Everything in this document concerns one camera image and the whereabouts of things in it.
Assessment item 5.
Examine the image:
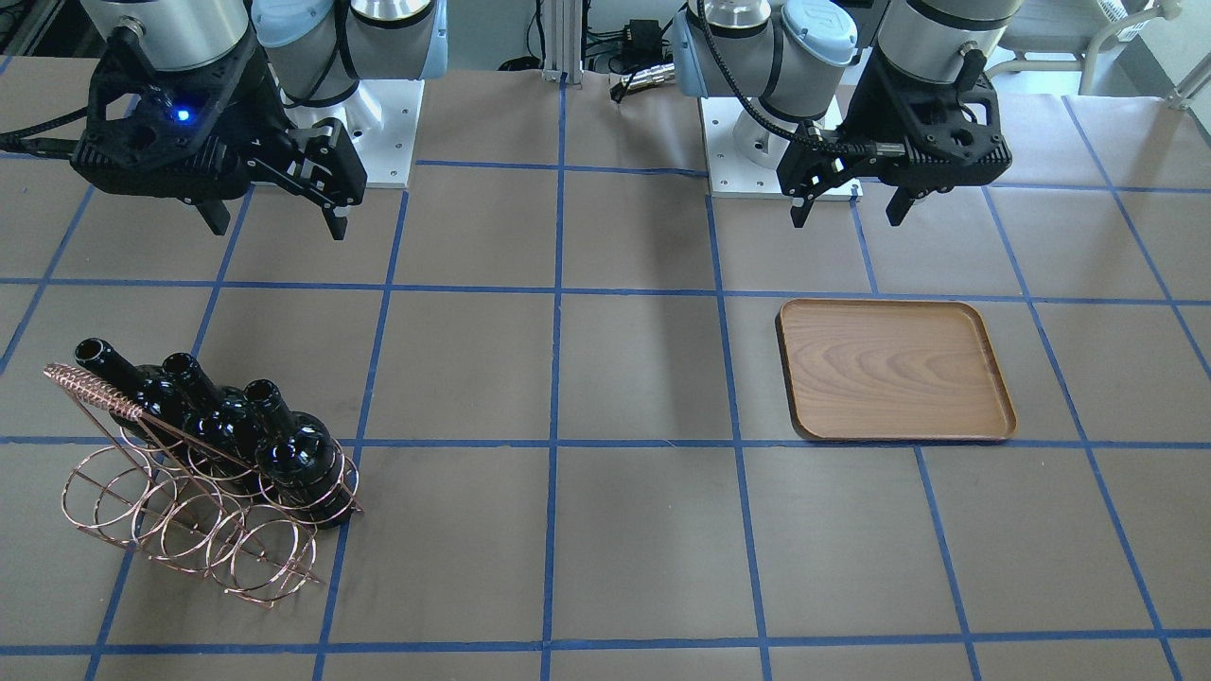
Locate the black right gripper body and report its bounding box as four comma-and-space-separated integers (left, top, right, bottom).
71, 30, 367, 208

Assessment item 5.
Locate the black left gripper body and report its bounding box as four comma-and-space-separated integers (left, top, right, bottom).
776, 44, 1012, 200

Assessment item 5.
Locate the dark wine bottle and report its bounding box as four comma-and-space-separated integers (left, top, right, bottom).
245, 379, 355, 530
75, 338, 190, 457
163, 353, 262, 496

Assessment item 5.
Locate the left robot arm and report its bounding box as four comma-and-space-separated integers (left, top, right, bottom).
671, 1, 1020, 227

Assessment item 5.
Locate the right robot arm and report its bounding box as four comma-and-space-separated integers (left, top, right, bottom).
70, 1, 448, 240

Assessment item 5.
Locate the wooden tray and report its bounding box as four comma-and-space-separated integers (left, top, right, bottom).
776, 298, 1018, 443

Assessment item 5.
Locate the black power adapter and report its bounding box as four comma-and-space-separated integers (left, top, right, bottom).
620, 19, 662, 63

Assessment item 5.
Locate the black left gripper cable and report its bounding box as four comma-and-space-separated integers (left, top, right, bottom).
689, 0, 909, 158

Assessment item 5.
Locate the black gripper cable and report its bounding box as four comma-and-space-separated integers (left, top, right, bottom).
0, 107, 91, 158
689, 0, 909, 158

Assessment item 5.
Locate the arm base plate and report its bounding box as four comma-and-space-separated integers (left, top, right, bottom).
279, 80, 427, 188
698, 97, 863, 201

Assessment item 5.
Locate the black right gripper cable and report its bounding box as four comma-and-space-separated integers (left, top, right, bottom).
0, 107, 91, 158

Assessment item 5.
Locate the copper wire wine rack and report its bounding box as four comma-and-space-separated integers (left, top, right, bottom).
44, 364, 360, 608

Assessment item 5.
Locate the aluminium frame post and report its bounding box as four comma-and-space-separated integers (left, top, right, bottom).
536, 0, 587, 88

